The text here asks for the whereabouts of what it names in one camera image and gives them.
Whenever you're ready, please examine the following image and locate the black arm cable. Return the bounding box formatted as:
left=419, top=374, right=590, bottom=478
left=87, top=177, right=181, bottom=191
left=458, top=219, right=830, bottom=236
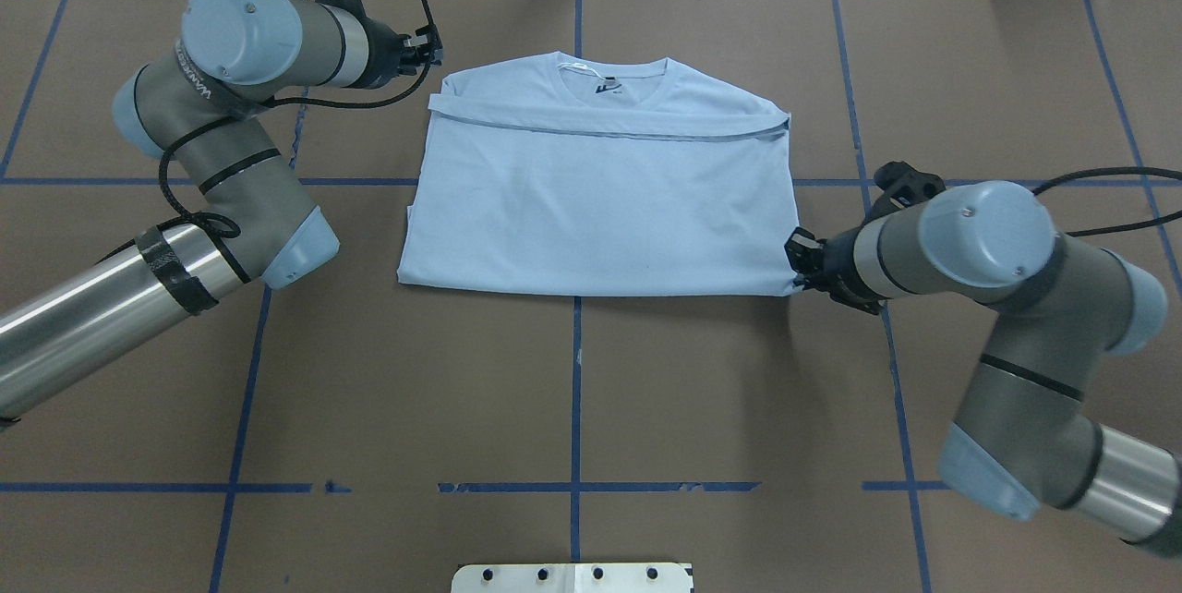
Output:
left=1030, top=167, right=1182, bottom=237
left=157, top=0, right=440, bottom=243

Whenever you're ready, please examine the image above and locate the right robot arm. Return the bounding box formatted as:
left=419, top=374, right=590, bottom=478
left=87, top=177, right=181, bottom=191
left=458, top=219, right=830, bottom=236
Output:
left=785, top=181, right=1178, bottom=560

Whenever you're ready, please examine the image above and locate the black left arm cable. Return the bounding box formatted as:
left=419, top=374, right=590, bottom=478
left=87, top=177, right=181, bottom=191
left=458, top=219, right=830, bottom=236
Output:
left=157, top=0, right=440, bottom=243

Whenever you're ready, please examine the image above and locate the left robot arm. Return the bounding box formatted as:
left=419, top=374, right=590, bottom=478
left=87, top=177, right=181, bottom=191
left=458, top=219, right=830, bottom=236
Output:
left=4, top=0, right=442, bottom=428

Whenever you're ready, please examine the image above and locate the light blue t-shirt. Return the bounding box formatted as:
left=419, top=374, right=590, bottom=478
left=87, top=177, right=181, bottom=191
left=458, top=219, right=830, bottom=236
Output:
left=397, top=53, right=799, bottom=297

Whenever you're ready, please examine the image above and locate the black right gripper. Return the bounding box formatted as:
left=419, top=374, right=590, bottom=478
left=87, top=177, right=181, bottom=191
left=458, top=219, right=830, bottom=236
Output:
left=784, top=227, right=883, bottom=315

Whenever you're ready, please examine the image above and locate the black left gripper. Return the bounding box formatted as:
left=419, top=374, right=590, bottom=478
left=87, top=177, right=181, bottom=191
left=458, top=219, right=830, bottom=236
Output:
left=362, top=18, right=444, bottom=91

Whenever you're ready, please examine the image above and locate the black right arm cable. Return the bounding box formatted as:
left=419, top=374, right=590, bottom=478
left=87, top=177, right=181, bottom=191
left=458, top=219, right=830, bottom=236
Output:
left=1030, top=167, right=1182, bottom=237

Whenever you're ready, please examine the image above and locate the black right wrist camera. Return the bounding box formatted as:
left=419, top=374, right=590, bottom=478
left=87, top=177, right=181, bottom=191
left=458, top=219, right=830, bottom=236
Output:
left=866, top=161, right=947, bottom=220

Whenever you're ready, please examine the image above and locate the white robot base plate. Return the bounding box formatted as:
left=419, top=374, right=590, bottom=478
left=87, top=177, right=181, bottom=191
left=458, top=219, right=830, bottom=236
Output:
left=452, top=561, right=695, bottom=592

